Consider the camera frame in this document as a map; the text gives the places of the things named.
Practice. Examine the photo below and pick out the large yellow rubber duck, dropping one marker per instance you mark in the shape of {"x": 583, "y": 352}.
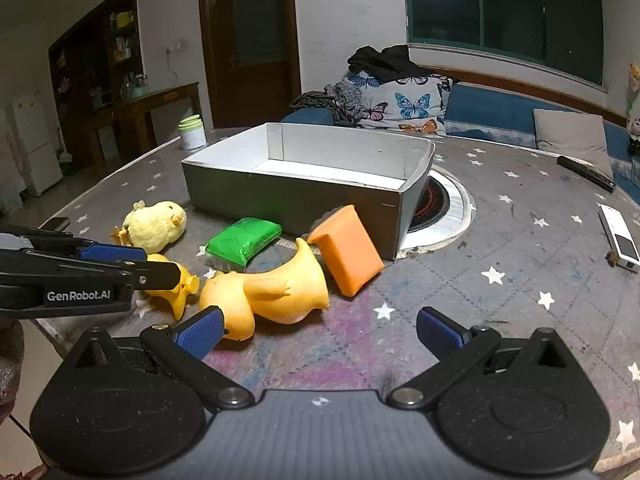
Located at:
{"x": 280, "y": 295}

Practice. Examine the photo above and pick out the panda figure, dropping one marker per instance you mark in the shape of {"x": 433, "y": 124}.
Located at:
{"x": 635, "y": 135}

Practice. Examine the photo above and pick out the grey star-print tablecloth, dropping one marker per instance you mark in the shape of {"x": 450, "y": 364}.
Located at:
{"x": 525, "y": 260}

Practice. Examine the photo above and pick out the round built-in hotplate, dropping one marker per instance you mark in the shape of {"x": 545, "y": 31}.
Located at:
{"x": 445, "y": 205}

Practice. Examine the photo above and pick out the green packet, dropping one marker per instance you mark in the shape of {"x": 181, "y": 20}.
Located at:
{"x": 240, "y": 240}

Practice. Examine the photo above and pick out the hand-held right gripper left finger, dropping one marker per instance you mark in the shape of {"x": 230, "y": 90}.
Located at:
{"x": 200, "y": 334}

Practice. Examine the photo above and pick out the white jar with green lid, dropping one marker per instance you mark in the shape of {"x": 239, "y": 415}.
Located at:
{"x": 192, "y": 135}

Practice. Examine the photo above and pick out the striped dark cloth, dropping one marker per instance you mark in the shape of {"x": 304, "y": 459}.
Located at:
{"x": 340, "y": 100}

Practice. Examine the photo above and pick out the small yellow duck toy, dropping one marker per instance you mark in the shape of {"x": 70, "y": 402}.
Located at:
{"x": 180, "y": 292}

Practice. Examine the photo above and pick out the group of bottles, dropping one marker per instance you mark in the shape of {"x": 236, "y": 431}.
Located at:
{"x": 135, "y": 87}

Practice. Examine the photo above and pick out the yellow plush chick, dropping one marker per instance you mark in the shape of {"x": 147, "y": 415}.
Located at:
{"x": 155, "y": 225}

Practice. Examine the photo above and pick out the green framed window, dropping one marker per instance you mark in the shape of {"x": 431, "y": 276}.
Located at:
{"x": 510, "y": 10}

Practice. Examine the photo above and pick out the brown wooden door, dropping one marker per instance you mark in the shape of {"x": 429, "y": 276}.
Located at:
{"x": 250, "y": 45}

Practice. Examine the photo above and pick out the dark wooden shelf cabinet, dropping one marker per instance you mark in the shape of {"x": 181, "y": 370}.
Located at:
{"x": 85, "y": 60}

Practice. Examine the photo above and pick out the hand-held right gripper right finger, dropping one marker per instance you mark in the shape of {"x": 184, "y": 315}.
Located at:
{"x": 440, "y": 332}

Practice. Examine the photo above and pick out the grey cushion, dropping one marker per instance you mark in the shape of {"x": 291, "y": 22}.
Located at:
{"x": 575, "y": 137}

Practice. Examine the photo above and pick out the white cardboard box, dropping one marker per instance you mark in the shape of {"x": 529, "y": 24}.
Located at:
{"x": 300, "y": 200}

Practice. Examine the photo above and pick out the white refrigerator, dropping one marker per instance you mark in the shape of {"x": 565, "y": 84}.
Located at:
{"x": 32, "y": 140}

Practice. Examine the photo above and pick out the dark wooden side table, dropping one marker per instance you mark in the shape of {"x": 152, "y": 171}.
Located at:
{"x": 150, "y": 102}

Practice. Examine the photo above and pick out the black remote control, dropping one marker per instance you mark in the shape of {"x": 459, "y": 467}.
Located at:
{"x": 585, "y": 172}

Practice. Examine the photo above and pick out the blue sofa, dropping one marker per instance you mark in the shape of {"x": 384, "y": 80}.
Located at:
{"x": 480, "y": 105}

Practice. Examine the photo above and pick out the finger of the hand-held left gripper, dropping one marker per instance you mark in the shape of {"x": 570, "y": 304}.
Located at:
{"x": 112, "y": 252}
{"x": 157, "y": 276}

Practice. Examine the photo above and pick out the white remote control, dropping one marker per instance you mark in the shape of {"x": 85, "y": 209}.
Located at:
{"x": 620, "y": 240}

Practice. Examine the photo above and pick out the black clothes pile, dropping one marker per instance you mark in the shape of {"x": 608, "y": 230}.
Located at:
{"x": 385, "y": 62}

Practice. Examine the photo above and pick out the butterfly print pillow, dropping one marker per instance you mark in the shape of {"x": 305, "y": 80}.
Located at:
{"x": 405, "y": 105}

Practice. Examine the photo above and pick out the orange sponge block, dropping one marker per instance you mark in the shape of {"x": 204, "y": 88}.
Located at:
{"x": 350, "y": 260}

